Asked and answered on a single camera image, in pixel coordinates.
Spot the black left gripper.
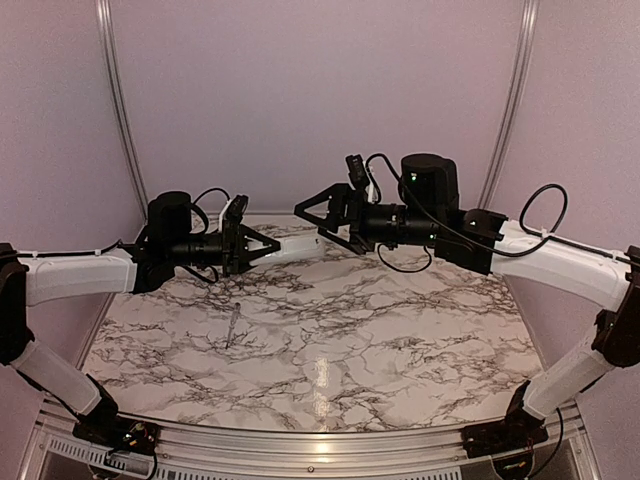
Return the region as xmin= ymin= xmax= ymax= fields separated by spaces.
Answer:
xmin=166 ymin=218 xmax=280 ymax=276

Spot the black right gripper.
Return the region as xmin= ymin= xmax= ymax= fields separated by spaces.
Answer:
xmin=295 ymin=181 xmax=443 ymax=253

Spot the white remote control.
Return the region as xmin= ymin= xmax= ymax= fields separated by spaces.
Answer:
xmin=256 ymin=235 xmax=326 ymax=265

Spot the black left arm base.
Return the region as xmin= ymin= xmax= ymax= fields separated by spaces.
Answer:
xmin=72 ymin=399 xmax=159 ymax=456

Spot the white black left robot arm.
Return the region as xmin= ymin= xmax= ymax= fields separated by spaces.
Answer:
xmin=1 ymin=191 xmax=281 ymax=445

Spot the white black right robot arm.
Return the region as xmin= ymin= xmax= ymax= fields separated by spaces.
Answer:
xmin=294 ymin=153 xmax=639 ymax=448

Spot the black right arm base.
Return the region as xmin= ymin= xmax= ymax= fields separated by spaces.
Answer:
xmin=461 ymin=401 xmax=549 ymax=458

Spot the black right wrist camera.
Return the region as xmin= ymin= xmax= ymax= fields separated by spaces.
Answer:
xmin=345 ymin=154 xmax=370 ymax=190

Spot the clear handle tester screwdriver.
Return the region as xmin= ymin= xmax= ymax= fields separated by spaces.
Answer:
xmin=225 ymin=302 xmax=241 ymax=349

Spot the aluminium front frame rail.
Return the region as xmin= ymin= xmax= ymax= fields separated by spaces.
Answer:
xmin=18 ymin=400 xmax=601 ymax=479

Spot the left aluminium frame post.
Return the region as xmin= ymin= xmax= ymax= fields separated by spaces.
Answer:
xmin=95 ymin=0 xmax=149 ymax=221

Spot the aluminium frame post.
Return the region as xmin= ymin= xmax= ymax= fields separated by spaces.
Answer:
xmin=477 ymin=0 xmax=540 ymax=209
xmin=95 ymin=0 xmax=149 ymax=221

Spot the right aluminium frame post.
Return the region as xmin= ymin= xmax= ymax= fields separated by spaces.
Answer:
xmin=477 ymin=0 xmax=540 ymax=209

